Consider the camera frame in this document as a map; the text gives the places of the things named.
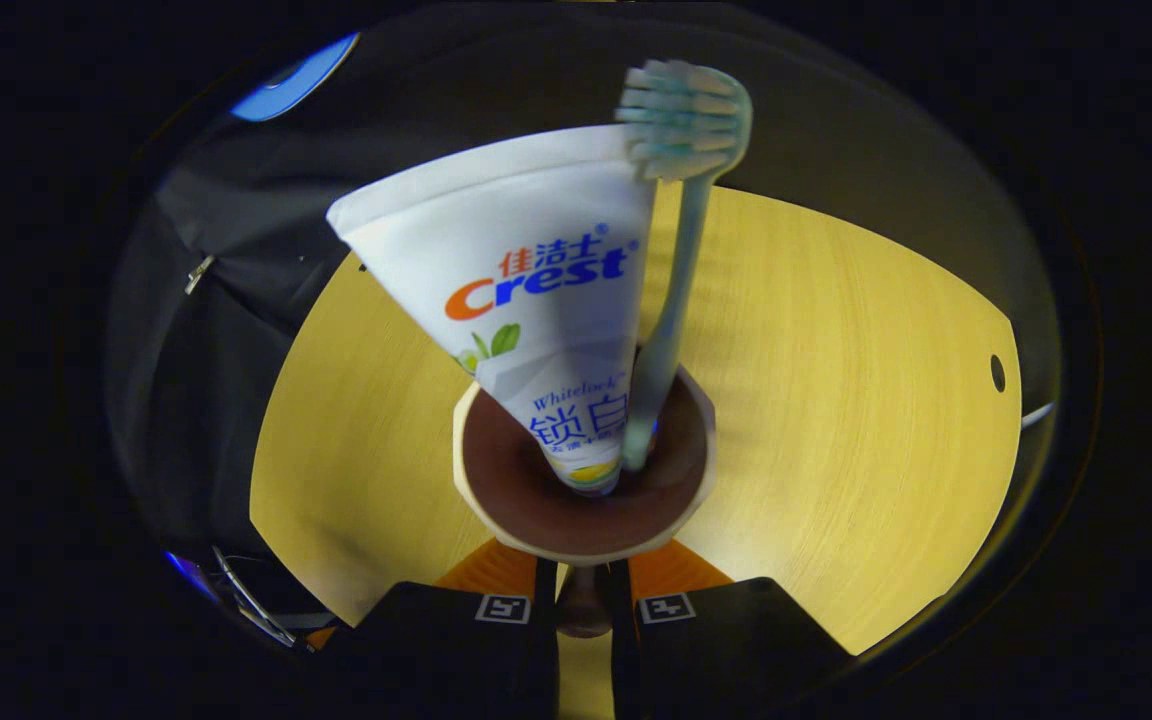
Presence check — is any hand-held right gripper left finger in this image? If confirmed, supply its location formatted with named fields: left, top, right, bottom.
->
left=321, top=540, right=562, bottom=720

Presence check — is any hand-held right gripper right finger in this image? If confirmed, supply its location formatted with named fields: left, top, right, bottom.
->
left=608, top=540, right=852, bottom=720

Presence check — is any beige cup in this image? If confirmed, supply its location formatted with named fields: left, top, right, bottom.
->
left=452, top=362, right=718, bottom=639

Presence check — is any white toothpaste tube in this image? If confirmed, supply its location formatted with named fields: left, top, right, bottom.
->
left=326, top=124, right=657, bottom=498

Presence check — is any pale green toothbrush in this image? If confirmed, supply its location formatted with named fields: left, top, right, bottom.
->
left=616, top=58, right=754, bottom=474

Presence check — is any black backdrop cloth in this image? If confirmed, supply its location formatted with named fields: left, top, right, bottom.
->
left=106, top=0, right=1062, bottom=641

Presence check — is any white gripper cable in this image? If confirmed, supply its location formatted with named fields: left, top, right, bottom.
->
left=211, top=546, right=299, bottom=649

